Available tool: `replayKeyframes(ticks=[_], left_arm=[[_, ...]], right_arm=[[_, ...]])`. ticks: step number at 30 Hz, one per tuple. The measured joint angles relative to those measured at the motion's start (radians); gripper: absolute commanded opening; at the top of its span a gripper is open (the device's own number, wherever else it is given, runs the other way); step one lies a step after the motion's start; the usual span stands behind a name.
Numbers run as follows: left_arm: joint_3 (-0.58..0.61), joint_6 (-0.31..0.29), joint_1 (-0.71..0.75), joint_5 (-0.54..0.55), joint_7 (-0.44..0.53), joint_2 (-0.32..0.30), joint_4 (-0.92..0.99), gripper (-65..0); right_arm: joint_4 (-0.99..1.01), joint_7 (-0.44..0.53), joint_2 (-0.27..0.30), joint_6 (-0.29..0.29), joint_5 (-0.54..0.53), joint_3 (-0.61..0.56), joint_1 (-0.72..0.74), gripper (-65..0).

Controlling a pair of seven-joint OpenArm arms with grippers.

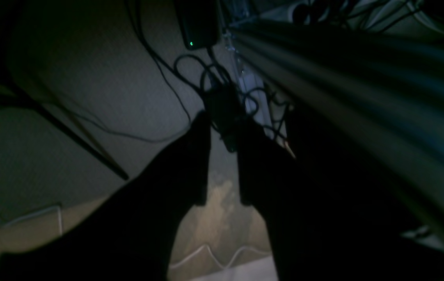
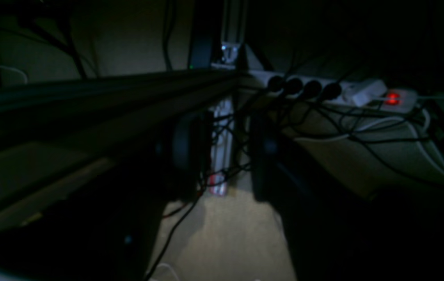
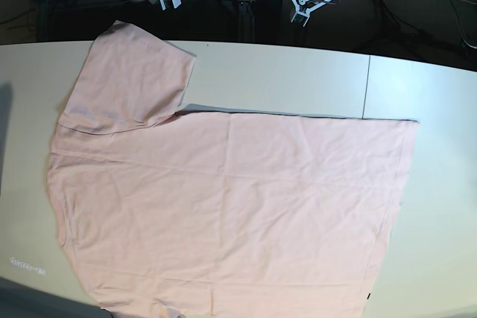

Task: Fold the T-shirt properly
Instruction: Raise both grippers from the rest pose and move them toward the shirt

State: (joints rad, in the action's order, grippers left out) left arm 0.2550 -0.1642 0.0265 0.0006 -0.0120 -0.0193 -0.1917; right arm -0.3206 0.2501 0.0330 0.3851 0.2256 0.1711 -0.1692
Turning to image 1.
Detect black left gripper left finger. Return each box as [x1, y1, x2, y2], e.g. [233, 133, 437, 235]
[0, 111, 211, 281]

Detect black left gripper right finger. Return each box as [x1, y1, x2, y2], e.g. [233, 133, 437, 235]
[237, 111, 444, 281]

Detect black power adapter green LED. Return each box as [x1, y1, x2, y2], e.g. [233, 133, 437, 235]
[173, 0, 218, 50]

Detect black tangled cables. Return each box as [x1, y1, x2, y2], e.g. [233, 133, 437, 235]
[128, 0, 297, 153]

